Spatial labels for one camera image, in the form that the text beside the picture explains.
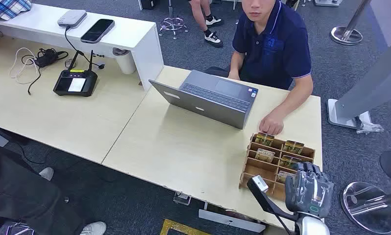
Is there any chrome chair base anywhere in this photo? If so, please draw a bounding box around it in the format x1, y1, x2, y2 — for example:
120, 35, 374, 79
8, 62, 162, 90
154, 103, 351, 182
5, 222, 35, 235

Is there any grey power bank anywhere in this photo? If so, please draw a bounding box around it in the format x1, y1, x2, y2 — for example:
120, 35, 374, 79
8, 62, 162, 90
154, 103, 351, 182
56, 9, 88, 28

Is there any clear plastic piece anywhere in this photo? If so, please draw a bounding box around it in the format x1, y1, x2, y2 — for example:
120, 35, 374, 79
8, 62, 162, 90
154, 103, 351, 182
356, 121, 385, 135

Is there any white under-desk bracket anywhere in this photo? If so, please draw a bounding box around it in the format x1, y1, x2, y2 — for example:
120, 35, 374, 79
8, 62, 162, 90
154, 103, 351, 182
198, 201, 267, 234

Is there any black box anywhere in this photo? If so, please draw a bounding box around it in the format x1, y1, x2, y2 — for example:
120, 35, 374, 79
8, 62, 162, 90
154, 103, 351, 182
139, 0, 158, 10

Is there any pale beige printed card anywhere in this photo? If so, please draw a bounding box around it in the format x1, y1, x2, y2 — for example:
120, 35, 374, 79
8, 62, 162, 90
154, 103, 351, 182
255, 148, 276, 164

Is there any grey kiosk stand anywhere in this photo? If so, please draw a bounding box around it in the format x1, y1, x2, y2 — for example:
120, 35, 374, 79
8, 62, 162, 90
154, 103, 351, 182
326, 29, 391, 130

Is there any white paper cup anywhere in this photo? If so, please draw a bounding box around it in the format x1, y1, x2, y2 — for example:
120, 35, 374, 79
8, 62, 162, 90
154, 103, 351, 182
112, 47, 137, 75

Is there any person's left hand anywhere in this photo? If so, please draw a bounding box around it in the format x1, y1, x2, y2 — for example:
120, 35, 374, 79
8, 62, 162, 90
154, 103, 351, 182
259, 112, 285, 136

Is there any chrome round base with pole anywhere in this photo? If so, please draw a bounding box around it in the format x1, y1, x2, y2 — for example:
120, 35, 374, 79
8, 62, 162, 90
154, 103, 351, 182
341, 181, 391, 235

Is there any person in dark trousers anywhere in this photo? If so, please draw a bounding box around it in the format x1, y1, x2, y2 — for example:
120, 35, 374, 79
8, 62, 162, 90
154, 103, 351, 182
0, 142, 107, 235

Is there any white desk riser shelf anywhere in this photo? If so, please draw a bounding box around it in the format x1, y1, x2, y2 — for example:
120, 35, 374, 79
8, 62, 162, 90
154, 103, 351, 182
0, 3, 165, 92

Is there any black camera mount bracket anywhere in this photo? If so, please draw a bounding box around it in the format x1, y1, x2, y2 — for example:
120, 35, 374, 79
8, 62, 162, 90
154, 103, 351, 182
246, 177, 298, 223

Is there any black smartphone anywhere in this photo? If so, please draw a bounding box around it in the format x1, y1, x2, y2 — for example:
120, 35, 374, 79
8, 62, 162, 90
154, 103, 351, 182
80, 18, 116, 45

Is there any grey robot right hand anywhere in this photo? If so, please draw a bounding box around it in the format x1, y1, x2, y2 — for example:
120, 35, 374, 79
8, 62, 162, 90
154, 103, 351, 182
284, 161, 335, 219

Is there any blue plaid cloth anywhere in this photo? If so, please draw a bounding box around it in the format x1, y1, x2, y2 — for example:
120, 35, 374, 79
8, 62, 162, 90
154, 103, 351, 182
0, 0, 32, 23

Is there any standing person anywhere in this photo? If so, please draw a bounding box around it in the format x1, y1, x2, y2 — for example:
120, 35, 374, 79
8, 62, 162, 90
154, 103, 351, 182
188, 0, 224, 48

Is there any flat metal base plate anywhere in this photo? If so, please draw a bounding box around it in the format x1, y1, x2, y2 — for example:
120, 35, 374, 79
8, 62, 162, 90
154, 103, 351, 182
314, 0, 344, 7

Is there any black remote controller with antennas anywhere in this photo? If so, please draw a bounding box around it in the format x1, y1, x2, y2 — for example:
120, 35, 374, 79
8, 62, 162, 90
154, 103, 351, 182
53, 49, 98, 97

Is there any black adapter with cable bundle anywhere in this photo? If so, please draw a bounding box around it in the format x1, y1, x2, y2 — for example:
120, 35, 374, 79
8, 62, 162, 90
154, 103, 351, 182
21, 47, 69, 95

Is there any chrome stanchion with round base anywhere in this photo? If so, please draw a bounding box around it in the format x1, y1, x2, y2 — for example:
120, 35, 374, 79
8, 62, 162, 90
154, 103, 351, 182
330, 0, 371, 46

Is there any thin black charging cable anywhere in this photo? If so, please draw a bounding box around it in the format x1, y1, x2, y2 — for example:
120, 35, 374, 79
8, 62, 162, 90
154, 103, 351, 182
64, 26, 105, 70

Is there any seated person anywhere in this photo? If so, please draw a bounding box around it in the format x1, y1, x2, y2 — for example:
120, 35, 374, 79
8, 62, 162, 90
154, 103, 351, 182
204, 0, 314, 136

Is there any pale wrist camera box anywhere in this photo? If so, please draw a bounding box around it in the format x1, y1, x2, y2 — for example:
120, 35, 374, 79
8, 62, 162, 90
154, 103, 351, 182
251, 175, 269, 193

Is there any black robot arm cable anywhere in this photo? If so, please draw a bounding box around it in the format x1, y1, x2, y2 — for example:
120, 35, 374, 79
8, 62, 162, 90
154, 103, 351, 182
274, 214, 293, 234

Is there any chrome stool base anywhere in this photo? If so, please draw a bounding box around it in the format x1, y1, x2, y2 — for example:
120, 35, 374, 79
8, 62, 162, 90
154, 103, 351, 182
158, 0, 189, 40

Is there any grey open laptop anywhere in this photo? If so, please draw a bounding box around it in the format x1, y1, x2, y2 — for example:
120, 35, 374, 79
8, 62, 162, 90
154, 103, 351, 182
148, 70, 259, 130

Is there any wooden slotted card holder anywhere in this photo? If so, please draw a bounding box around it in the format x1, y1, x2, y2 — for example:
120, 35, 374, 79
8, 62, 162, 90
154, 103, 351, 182
238, 132, 316, 202

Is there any white coiled cable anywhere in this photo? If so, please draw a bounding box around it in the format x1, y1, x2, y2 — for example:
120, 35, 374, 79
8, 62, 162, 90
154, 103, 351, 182
8, 47, 40, 85

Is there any small clear plastic holder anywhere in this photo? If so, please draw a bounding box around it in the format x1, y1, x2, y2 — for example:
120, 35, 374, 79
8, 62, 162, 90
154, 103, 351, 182
173, 191, 192, 206

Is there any green and gold card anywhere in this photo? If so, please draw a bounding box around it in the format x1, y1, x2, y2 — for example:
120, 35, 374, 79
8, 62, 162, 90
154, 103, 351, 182
279, 155, 302, 168
254, 132, 275, 147
283, 140, 305, 155

